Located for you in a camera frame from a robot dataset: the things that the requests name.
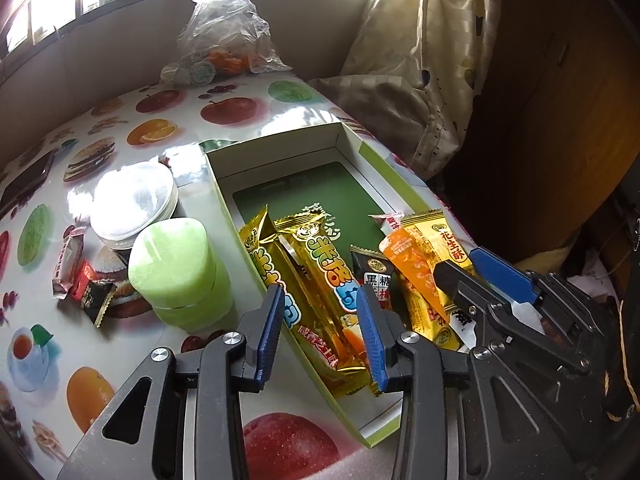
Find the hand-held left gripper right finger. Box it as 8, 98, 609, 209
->
356, 285, 576, 480

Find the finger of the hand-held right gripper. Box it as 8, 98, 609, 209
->
432, 260, 592, 374
470, 247, 552, 307

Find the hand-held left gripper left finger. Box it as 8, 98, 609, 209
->
57, 284, 286, 480

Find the orange snack packet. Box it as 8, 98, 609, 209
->
378, 234, 453, 323

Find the yellow snack packet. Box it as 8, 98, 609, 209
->
407, 300, 463, 353
402, 210, 478, 281

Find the gold snack stick packet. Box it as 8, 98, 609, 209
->
239, 204, 321, 361
272, 210, 383, 398

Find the white red-print candy packet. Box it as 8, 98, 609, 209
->
369, 212, 407, 235

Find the green cardboard box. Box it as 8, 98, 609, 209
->
204, 121, 476, 450

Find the red and black candy packet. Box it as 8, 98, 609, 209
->
69, 260, 118, 329
350, 245, 397, 313

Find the green plastic cup stack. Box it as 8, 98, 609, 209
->
127, 217, 238, 332

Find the dark wooden cabinet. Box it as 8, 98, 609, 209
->
470, 0, 640, 271

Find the clear jar with white lid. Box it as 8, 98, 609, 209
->
90, 161, 179, 252

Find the fruit print tablecloth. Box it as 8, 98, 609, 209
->
0, 67, 468, 480

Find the pink candy packet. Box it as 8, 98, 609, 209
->
50, 226, 88, 301

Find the beige patterned curtain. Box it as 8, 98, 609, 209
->
306, 0, 503, 181

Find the black phone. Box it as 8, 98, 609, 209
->
0, 150, 57, 217

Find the clear plastic bag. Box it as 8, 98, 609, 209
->
160, 0, 293, 86

